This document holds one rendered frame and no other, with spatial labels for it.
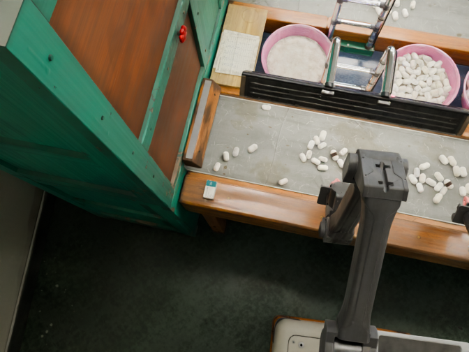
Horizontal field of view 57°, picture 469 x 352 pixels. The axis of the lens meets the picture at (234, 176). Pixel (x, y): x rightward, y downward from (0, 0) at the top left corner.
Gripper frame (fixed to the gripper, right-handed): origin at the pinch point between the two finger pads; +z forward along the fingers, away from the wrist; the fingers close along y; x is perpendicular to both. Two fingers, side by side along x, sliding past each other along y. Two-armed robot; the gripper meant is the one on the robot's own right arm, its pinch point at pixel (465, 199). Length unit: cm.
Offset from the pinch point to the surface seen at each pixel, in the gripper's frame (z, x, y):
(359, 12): 55, -38, 41
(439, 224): -2.3, 9.9, 5.0
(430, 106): -8.9, -31.7, 23.9
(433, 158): 15.7, -3.8, 8.4
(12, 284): -6, 88, 168
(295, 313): 18, 93, 38
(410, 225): -4.9, 10.9, 14.4
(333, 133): 17.7, -5.4, 43.3
